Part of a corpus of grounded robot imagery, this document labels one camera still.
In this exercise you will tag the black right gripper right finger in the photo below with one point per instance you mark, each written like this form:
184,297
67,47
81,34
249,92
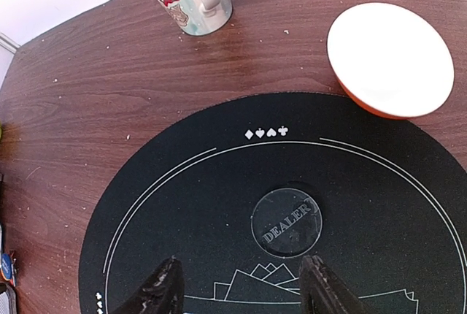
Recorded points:
322,291

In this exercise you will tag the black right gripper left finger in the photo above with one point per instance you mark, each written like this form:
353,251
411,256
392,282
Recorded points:
162,292

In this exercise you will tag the clear dealer button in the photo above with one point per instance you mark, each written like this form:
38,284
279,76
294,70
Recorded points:
286,222

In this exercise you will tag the blue small blind button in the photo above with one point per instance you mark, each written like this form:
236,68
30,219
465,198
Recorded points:
6,267

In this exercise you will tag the round black poker mat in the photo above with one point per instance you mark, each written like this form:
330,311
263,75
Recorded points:
241,191

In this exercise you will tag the blue playing card deck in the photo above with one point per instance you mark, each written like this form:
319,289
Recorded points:
8,301

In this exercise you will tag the white orange bowl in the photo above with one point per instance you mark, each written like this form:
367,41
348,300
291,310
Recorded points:
390,61

